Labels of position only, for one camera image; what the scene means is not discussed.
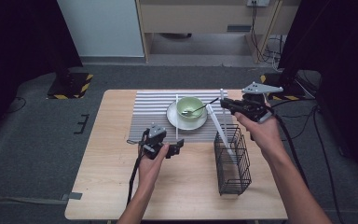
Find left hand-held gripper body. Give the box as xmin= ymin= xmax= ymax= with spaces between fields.
xmin=139 ymin=123 xmax=171 ymax=161

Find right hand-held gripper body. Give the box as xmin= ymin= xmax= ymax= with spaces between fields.
xmin=234 ymin=81 xmax=284 ymax=124

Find white chopstick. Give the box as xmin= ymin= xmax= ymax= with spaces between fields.
xmin=174 ymin=93 xmax=180 ymax=141
xmin=205 ymin=104 xmax=238 ymax=163
xmin=218 ymin=88 xmax=228 ymax=140

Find black wire mesh basket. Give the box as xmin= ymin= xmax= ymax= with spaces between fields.
xmin=213 ymin=123 xmax=253 ymax=197

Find person's right hand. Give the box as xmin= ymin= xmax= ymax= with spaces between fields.
xmin=233 ymin=111 xmax=285 ymax=155

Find person's left hand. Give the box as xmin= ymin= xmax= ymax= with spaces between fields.
xmin=137 ymin=143 xmax=171 ymax=188

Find white plate with dark rim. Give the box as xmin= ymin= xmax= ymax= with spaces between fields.
xmin=166 ymin=100 xmax=209 ymax=132

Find metal spoon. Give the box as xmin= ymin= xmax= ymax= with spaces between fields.
xmin=181 ymin=97 xmax=220 ymax=117

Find grey striped placemat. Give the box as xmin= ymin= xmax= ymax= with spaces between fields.
xmin=128 ymin=89 xmax=231 ymax=144

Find black striped stand base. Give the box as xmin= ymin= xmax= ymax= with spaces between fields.
xmin=47 ymin=72 xmax=94 ymax=101
xmin=259 ymin=71 xmax=308 ymax=102

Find light green bowl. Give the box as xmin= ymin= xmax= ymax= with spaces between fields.
xmin=176 ymin=96 xmax=206 ymax=120

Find wooden cabinet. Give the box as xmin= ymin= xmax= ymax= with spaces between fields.
xmin=135 ymin=0 xmax=303 ymax=64

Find grey tape strip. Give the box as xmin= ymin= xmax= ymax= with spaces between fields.
xmin=60 ymin=191 xmax=84 ymax=202

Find black curtain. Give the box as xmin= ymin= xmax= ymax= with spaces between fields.
xmin=0 ymin=0 xmax=84 ymax=142
xmin=277 ymin=0 xmax=358 ymax=189

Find white panel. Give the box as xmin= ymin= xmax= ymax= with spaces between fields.
xmin=56 ymin=0 xmax=145 ymax=58

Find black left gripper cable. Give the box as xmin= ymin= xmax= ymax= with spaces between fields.
xmin=126 ymin=130 xmax=149 ymax=206

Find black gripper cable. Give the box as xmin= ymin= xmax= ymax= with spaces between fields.
xmin=268 ymin=105 xmax=310 ymax=189
xmin=126 ymin=130 xmax=149 ymax=206

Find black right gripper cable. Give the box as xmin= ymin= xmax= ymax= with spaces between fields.
xmin=268 ymin=105 xmax=310 ymax=189

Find black hanging cables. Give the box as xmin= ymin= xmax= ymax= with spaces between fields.
xmin=249 ymin=0 xmax=282 ymax=64

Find black floor cable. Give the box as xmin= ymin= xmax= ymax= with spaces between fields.
xmin=310 ymin=104 xmax=346 ymax=224
xmin=7 ymin=96 xmax=28 ymax=115

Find white wall socket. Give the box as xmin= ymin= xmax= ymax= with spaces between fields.
xmin=246 ymin=0 xmax=271 ymax=7

